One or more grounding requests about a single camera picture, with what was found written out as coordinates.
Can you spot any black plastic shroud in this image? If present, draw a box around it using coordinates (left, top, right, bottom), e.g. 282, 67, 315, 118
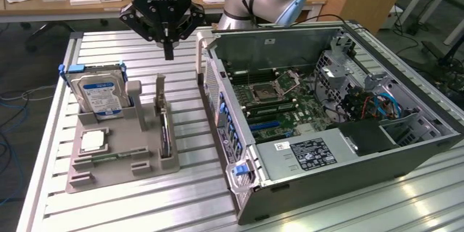
339, 120, 400, 156

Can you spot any open black PC case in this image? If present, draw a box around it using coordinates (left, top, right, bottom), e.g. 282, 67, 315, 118
195, 20, 464, 226

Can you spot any silver disk bay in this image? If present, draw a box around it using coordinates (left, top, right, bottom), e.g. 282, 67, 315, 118
379, 112, 440, 147

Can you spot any green RAM stick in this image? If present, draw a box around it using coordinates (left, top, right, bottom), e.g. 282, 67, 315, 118
92, 152, 134, 162

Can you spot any blue case latch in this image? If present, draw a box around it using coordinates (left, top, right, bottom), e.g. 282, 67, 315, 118
231, 164, 252, 178

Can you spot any black cable behind case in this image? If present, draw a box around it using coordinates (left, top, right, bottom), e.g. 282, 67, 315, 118
295, 14, 367, 30

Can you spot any blue data wire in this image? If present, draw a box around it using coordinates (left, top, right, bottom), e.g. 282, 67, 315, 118
375, 93, 403, 120

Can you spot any grey plastic parts rack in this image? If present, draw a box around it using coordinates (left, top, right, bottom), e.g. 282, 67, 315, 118
64, 80, 182, 195

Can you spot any grey power supply unit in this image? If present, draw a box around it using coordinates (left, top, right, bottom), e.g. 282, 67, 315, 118
254, 128, 359, 186

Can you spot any graphics card with metal bracket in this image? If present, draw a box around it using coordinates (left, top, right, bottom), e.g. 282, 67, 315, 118
152, 73, 175, 160

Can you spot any silver chipset heat sink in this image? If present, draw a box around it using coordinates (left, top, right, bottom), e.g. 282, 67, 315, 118
296, 123, 318, 135

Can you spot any hard disk in blue carrier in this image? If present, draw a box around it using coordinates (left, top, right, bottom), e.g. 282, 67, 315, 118
58, 62, 132, 121

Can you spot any CPU socket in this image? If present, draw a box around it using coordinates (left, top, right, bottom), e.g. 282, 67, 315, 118
248, 82, 283, 104

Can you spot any red wire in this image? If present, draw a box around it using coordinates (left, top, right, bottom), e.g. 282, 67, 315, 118
362, 96, 379, 118

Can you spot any blue floor cable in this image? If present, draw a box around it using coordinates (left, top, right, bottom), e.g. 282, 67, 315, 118
0, 98, 32, 205

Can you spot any green motherboard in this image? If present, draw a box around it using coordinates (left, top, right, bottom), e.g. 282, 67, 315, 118
224, 66, 346, 143

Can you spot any silver CPU chip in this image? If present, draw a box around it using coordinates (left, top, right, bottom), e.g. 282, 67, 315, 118
80, 131, 107, 153

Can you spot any blue expansion slot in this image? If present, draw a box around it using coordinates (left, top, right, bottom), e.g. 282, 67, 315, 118
250, 121, 280, 132

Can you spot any metal socket cover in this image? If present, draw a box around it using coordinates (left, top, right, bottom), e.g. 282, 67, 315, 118
275, 69, 304, 94

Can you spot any silver metal drive cage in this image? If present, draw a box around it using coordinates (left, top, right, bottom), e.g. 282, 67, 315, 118
314, 35, 367, 94

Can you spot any installed dark RAM stick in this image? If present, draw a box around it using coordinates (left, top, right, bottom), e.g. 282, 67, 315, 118
243, 101, 296, 111
246, 106, 299, 118

